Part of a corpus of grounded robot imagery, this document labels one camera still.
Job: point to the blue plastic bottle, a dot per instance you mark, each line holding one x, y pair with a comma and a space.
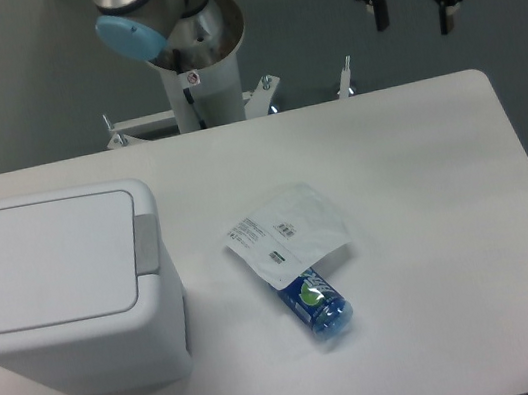
317, 304

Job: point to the white plastic pouch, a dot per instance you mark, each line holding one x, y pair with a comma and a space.
288, 235

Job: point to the white plastic trash can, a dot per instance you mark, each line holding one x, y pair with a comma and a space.
90, 300

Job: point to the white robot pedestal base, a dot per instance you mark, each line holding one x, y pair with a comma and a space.
214, 96

